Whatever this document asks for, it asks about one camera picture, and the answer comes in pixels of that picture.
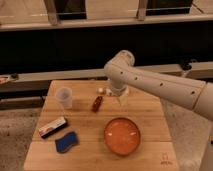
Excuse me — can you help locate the translucent plastic cup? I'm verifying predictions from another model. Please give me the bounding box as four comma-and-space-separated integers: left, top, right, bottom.
55, 87, 72, 109

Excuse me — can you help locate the black clamp on rail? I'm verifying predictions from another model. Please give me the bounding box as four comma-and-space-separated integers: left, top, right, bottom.
179, 59, 197, 78

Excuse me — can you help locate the orange plastic bowl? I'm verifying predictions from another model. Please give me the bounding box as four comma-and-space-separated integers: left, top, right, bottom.
104, 118, 141, 156

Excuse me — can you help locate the black red white box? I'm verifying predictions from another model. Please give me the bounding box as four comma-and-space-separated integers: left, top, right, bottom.
38, 117, 67, 139

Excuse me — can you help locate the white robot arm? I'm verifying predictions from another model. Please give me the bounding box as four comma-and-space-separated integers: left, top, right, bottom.
104, 50, 213, 171

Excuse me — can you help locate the blue sponge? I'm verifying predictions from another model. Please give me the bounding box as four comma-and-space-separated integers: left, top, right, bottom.
55, 131, 79, 153

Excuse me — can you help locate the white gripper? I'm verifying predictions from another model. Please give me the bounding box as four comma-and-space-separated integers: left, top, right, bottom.
110, 84, 129, 106

